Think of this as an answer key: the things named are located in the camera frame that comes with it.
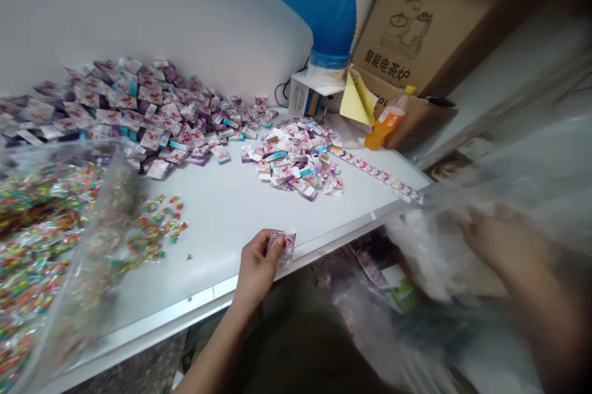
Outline clear bag of colourful candies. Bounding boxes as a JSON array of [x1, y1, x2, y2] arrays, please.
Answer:
[[0, 140, 139, 394]]

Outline small purple printed box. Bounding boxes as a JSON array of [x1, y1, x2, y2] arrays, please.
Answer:
[[266, 231, 297, 271]]

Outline printed sticker strip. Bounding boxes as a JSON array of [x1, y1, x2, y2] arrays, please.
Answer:
[[327, 146, 424, 204]]

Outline open brown cardboard box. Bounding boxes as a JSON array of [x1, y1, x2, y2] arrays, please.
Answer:
[[344, 63, 459, 150]]

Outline white machine housing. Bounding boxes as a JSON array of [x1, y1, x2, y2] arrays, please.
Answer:
[[289, 63, 348, 118]]

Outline large clear plastic bag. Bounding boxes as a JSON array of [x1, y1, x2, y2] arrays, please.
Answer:
[[323, 112, 592, 394]]

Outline black marker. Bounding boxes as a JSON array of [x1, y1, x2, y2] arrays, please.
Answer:
[[422, 96, 459, 109]]

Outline person's right hand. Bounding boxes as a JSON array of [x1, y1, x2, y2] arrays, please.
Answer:
[[455, 203, 558, 277]]

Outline pile of folded purple boxes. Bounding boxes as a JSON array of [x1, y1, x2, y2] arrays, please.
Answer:
[[0, 57, 279, 181]]

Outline person's left hand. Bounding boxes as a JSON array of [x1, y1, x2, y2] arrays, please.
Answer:
[[237, 229, 295, 306]]

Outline scattered colourful candy packets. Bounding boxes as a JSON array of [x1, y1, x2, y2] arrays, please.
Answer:
[[125, 194, 189, 270]]

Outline large printed cardboard box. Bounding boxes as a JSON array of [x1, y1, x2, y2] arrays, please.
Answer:
[[351, 0, 542, 99]]

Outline blue corrugated duct hose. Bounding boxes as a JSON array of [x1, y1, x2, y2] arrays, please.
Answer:
[[225, 0, 358, 70]]

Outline yellow paper sheet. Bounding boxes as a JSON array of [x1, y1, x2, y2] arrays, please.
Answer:
[[339, 66, 381, 128]]

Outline black cable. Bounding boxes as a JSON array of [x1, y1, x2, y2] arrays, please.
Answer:
[[275, 56, 310, 109]]

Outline orange soda bottle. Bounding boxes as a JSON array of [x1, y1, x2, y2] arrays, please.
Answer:
[[364, 84, 417, 151]]

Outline pile of flat purple cartons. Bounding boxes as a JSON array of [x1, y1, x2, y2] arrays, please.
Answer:
[[240, 117, 346, 202]]

